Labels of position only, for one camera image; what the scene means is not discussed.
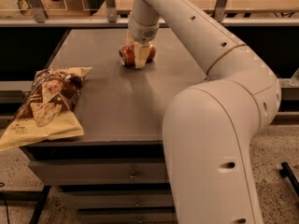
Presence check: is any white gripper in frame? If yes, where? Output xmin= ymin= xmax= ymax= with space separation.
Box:
xmin=126 ymin=13 xmax=159 ymax=69

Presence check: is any red coke can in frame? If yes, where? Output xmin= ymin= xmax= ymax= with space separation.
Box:
xmin=119 ymin=43 xmax=156 ymax=67

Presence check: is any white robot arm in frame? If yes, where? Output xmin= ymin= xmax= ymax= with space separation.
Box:
xmin=129 ymin=0 xmax=281 ymax=224

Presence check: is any brown chip bag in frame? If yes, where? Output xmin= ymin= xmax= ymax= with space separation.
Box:
xmin=0 ymin=67 xmax=91 ymax=151

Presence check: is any grey drawer cabinet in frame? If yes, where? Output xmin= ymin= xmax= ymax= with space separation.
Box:
xmin=19 ymin=27 xmax=213 ymax=224

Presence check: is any top cabinet drawer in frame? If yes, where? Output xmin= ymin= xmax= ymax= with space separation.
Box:
xmin=29 ymin=159 xmax=168 ymax=186

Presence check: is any cabinet drawer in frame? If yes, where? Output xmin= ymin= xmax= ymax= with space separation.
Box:
xmin=29 ymin=159 xmax=168 ymax=186
xmin=61 ymin=190 xmax=173 ymax=209
xmin=78 ymin=207 xmax=178 ymax=224

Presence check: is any middle cabinet drawer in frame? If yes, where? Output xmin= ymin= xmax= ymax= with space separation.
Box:
xmin=61 ymin=190 xmax=173 ymax=209

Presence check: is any bottom cabinet drawer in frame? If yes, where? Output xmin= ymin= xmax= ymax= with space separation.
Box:
xmin=78 ymin=207 xmax=178 ymax=224

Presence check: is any black metal floor leg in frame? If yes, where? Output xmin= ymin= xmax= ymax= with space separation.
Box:
xmin=279 ymin=162 xmax=299 ymax=197

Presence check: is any black bar at left floor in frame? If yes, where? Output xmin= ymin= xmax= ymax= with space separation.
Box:
xmin=29 ymin=186 xmax=50 ymax=224

